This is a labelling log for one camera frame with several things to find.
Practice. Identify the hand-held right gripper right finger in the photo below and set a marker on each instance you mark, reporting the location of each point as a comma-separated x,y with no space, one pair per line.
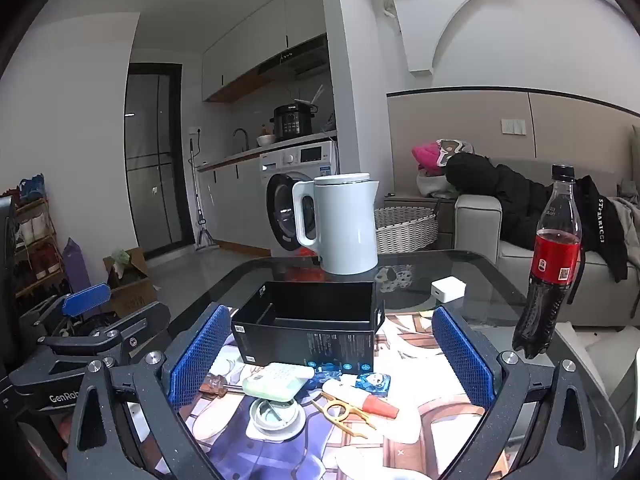
462,357

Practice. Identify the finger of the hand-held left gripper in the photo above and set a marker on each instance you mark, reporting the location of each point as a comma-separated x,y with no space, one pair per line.
135,327
85,299

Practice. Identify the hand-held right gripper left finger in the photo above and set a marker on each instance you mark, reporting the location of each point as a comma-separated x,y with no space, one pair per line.
195,357

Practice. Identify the blue candy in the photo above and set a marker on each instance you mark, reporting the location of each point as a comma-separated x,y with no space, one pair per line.
375,383

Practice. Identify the white round lid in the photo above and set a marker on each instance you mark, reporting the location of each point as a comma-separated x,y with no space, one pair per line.
265,422

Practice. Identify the black cardboard box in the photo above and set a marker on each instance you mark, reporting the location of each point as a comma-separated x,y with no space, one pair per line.
305,345

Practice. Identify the white glue tube orange cap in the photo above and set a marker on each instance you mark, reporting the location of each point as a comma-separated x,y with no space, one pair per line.
350,392

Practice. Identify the yellow plastic tool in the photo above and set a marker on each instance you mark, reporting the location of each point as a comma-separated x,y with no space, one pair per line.
334,408

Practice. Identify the open cardboard box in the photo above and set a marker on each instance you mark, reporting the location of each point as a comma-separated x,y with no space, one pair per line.
135,300

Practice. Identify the purple rolled mat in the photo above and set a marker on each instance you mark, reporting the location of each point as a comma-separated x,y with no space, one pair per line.
76,270

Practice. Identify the wooden shoe rack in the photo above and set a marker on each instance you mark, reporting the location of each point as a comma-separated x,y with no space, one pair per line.
37,255

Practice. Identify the printed table mat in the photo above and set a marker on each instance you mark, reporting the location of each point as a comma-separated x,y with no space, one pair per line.
440,420

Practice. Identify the white charger adapter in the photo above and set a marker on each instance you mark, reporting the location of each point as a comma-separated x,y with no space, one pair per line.
447,290

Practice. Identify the green and white case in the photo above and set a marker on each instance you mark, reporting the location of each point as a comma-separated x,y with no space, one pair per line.
277,381

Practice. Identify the mop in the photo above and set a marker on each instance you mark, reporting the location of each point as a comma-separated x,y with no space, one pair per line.
205,237

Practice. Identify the light grey sofa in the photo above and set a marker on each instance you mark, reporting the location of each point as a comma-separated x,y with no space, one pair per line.
480,230

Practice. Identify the cola bottle red label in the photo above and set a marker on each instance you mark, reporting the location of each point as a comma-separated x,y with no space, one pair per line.
555,260

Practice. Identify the white wicker basket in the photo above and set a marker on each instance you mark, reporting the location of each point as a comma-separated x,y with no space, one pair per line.
405,232

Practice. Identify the black framed glass door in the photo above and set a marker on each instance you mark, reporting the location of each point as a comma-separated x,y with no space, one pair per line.
150,160

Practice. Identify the white lower cabinets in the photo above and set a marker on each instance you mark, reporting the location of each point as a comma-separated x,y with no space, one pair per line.
230,195

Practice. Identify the white cabinets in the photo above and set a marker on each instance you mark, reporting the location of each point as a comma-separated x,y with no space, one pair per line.
230,195
250,45

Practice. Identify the dark side table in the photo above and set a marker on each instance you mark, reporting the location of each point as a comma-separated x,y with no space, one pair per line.
415,201

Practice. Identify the black puffer jacket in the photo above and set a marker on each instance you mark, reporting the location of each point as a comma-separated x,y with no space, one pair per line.
500,195

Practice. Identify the grey cloth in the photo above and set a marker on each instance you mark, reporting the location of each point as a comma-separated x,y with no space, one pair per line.
432,187

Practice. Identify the white electric kettle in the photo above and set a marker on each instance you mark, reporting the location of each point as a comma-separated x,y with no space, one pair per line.
345,230

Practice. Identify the black garment white lettering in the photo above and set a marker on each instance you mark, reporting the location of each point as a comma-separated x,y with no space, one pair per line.
600,220

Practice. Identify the pink hat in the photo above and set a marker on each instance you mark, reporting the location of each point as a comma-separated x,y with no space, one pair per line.
425,157

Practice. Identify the light grey garment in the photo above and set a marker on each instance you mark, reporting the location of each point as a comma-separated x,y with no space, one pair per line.
629,220

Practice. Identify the kitchen faucet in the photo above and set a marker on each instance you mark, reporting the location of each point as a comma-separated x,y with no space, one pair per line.
240,135

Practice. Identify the white bowl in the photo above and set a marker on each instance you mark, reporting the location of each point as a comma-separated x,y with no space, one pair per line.
266,141

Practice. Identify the white washing machine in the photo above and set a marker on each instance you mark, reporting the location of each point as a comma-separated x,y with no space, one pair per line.
305,157

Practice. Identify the black pressure cooker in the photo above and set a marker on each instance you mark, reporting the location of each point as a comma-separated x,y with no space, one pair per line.
292,122

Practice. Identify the white upper cabinets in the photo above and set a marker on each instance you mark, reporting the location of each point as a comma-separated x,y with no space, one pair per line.
250,45

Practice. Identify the range hood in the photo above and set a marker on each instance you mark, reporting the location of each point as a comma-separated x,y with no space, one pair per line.
300,57

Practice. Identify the wall switch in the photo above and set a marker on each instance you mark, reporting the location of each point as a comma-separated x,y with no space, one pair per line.
514,127

